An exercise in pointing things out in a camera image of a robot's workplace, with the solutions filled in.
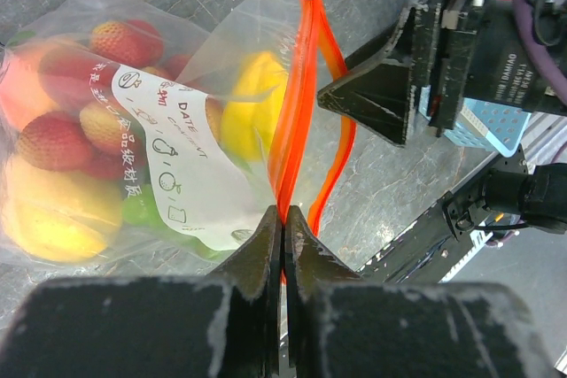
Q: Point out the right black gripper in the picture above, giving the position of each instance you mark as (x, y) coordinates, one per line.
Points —
(374, 92)

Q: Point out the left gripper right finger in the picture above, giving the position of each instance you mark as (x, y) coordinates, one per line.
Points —
(340, 325)

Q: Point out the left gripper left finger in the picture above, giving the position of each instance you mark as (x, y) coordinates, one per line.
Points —
(223, 324)

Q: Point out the yellow starfruit slice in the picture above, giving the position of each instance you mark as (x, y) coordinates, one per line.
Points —
(249, 120)

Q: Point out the clear orange zip top bag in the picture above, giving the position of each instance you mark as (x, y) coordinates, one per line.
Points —
(310, 147)

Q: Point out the orange peach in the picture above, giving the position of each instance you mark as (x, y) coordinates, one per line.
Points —
(22, 96)

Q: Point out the yellow pear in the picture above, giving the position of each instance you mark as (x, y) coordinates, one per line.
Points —
(64, 217)

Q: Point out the red strawberries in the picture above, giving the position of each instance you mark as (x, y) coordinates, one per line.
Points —
(86, 129)

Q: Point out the light blue plastic basket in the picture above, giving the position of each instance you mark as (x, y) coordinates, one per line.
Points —
(487, 125)

